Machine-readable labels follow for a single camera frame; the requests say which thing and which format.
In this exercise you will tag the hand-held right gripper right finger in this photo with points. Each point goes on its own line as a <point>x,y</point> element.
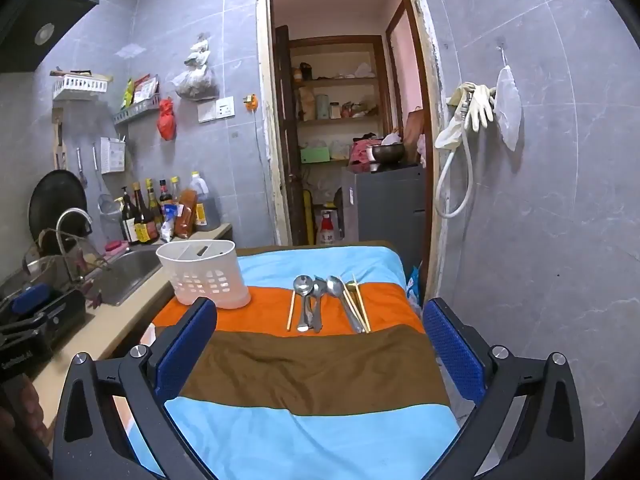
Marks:
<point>452,342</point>

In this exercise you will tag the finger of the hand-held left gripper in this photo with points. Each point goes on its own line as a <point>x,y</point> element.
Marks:
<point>30,296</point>
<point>35,327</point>

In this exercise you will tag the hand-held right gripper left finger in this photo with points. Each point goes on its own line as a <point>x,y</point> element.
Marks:
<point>184,347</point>

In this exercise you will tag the white plastic utensil basket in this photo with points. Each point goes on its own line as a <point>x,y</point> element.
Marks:
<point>205,275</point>

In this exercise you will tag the wooden chopstick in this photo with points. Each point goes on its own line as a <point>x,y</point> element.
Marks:
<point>361,305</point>
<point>350,305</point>
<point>357,305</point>
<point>291,310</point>

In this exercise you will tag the plain steel spoon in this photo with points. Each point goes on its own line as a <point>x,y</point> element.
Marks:
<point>302,286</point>

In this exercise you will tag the beige kitchen counter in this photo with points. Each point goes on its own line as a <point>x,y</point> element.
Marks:
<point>115,325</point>

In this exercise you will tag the steel sink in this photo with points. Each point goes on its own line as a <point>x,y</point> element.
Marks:
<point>127,272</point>

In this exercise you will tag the pink sponge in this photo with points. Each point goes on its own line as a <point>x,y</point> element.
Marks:
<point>116,246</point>

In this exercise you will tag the steel faucet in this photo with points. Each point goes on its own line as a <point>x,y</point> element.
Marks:
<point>67,220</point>

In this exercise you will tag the black wok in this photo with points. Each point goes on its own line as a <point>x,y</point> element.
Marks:
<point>52,200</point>

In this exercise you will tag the striped blue orange brown cloth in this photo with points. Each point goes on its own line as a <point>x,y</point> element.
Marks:
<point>310,370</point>

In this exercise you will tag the orange seasoning packet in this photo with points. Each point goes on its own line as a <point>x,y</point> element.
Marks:
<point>186,215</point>

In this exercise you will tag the large oil jug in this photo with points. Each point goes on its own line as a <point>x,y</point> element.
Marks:
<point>202,205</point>

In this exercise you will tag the grey refrigerator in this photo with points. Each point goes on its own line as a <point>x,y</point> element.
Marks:
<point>385,205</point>

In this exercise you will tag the wooden cutting board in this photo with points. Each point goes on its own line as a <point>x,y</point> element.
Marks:
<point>59,135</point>

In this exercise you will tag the red bottle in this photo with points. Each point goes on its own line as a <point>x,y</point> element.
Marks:
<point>328,230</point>

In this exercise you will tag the dark metal bowl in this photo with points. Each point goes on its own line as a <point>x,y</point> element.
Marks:
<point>386,152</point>

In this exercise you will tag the pink cloth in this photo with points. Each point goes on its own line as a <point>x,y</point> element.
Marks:
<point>361,152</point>

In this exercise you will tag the red plastic bag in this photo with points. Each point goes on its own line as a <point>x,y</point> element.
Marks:
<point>166,120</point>

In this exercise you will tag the dark wooden door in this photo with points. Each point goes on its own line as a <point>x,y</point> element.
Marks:
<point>287,160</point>

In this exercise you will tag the green box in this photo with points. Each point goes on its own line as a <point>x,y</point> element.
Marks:
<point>316,154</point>

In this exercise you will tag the cream rubber gloves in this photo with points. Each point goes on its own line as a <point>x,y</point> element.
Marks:
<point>475,105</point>

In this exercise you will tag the white mesh bag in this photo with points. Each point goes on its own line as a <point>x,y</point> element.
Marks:
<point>509,110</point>

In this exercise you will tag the hanging clear plastic bags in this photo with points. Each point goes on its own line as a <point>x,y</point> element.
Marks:
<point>196,82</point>

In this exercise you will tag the black range hood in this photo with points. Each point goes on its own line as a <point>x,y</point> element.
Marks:
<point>35,15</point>

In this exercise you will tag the wooden shelf unit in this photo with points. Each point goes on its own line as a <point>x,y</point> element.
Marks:
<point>335,80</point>

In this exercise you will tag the white wall box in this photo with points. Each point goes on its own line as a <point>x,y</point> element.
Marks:
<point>112,155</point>

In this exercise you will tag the metal wall shelf with packets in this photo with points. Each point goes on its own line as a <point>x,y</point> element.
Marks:
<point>136,105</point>

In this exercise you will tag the white wall rack basket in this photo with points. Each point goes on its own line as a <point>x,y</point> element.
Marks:
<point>80,85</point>

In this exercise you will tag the white wall socket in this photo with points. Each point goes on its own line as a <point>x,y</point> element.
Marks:
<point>216,109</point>

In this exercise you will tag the orange wall plug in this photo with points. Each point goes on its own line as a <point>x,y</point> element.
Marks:
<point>250,102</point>

